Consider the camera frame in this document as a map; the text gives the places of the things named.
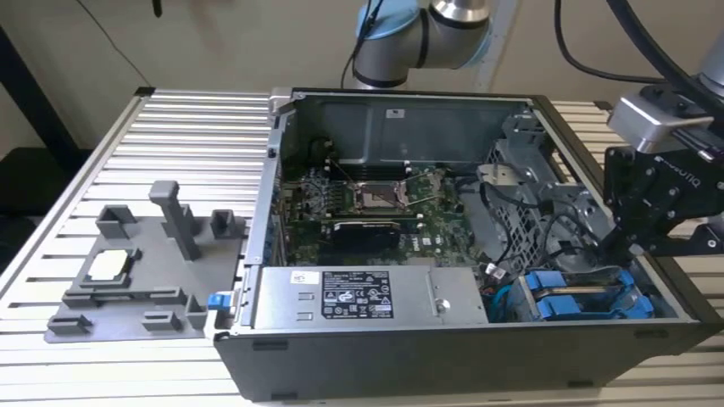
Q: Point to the locking lever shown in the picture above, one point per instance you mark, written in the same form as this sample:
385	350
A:
341	171

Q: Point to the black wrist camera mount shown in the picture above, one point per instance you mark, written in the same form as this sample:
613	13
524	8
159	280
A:
701	241

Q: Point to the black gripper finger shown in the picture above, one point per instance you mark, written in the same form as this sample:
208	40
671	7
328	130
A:
651	237
616	182

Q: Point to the blue case latch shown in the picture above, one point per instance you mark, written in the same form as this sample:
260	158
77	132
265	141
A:
219	302

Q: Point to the blue plastic drive carrier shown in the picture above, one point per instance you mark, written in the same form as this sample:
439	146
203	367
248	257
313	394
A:
557	307

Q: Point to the gray parts rack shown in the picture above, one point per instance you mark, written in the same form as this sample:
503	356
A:
152	263

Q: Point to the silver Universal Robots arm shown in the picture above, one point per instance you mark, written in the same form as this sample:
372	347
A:
389	55

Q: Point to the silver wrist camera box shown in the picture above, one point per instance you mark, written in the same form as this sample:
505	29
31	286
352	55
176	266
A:
651	123

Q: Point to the green motherboard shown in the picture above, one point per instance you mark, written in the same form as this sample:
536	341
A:
452	220

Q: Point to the gray metal disk bay cage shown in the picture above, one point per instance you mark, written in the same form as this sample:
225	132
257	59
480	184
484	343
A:
525	237

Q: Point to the hard disk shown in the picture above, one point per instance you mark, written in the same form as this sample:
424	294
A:
545	280

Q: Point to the black graphics card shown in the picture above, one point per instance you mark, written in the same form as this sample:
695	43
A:
367	235

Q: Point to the CPU socket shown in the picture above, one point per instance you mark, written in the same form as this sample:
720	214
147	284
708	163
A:
376	197

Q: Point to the silver CPU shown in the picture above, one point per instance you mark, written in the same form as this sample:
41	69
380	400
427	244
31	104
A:
107	266

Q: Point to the black open PC case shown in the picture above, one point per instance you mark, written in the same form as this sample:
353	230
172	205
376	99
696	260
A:
396	364

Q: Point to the gray metal inner cover plate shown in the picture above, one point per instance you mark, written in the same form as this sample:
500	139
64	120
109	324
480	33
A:
429	135

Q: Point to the silver power supply unit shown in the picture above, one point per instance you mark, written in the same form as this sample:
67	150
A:
283	309

